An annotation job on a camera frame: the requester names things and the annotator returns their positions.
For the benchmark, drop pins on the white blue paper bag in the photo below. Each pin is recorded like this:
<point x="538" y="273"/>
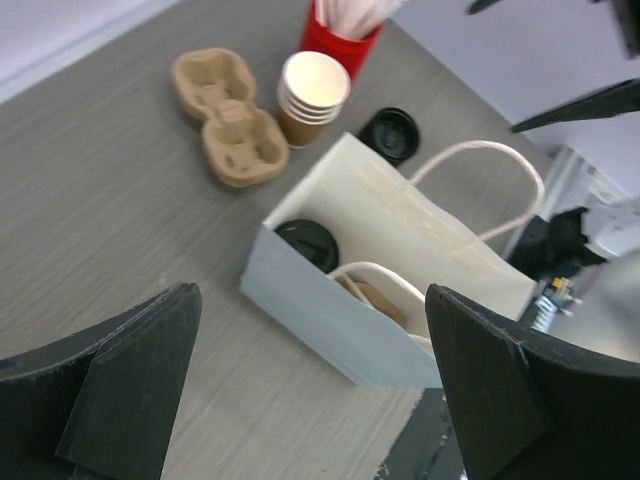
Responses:
<point x="393" y="237"/>

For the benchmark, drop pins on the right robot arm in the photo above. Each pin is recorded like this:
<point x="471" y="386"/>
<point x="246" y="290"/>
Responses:
<point x="584" y="235"/>

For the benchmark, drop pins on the aluminium frame rail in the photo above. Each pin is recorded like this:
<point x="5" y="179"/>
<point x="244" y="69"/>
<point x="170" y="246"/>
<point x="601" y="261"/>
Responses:
<point x="590" y="200"/>

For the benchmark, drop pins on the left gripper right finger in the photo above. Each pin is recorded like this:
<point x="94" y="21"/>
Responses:
<point x="525" y="405"/>

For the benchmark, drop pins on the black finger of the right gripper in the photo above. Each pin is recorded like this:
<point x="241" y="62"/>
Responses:
<point x="608" y="102"/>

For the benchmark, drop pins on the wrapped white straws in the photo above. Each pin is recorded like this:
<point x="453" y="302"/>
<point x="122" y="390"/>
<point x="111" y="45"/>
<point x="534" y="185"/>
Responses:
<point x="354" y="19"/>

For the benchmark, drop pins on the stack of paper cups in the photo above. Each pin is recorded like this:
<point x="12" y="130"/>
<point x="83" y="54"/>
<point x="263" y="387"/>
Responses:
<point x="311" y="93"/>

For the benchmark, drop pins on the black plastic cup lid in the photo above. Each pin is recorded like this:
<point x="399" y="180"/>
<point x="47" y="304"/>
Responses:
<point x="312" y="241"/>

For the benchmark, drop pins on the red straw holder cup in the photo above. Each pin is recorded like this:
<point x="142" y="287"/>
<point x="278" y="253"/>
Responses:
<point x="351" y="54"/>

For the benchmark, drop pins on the stacked pulp cup carriers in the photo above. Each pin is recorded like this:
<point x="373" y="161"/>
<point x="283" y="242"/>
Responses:
<point x="243" y="143"/>

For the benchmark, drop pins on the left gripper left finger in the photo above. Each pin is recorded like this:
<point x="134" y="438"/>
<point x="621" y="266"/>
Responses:
<point x="101" y="403"/>

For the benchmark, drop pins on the brown pulp cup carrier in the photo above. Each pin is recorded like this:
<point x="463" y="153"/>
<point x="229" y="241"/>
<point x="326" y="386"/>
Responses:
<point x="371" y="296"/>

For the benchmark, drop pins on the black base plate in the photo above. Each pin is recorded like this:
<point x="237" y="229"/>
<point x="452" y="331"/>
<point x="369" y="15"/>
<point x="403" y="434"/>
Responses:
<point x="426" y="448"/>

